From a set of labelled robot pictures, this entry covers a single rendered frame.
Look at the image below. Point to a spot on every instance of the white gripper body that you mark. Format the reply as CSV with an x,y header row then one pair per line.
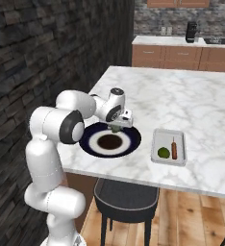
x,y
124,122

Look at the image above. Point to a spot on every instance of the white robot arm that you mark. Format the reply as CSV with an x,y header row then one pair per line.
x,y
44,160

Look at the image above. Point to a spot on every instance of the dark blue white plate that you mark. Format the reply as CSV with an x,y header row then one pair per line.
x,y
85,141

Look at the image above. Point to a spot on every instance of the round green vegetable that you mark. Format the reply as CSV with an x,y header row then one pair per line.
x,y
163,153

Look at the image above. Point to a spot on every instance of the grey tupperware container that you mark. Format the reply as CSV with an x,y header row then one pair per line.
x,y
179,147

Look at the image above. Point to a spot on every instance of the brown corn dog on stick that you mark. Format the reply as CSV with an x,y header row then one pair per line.
x,y
174,152

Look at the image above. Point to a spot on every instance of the black stool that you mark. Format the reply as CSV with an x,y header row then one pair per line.
x,y
127,198

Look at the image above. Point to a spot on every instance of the wooden base cupboards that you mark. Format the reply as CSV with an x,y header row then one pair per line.
x,y
181,57

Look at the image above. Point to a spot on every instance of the black coffee machine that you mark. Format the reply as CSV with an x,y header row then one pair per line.
x,y
191,32

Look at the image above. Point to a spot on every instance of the black hob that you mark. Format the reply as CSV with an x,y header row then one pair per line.
x,y
220,40

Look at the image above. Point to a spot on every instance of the white wall socket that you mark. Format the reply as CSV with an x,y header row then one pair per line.
x,y
166,30

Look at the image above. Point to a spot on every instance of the wooden wall cupboards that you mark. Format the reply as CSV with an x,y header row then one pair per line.
x,y
178,3

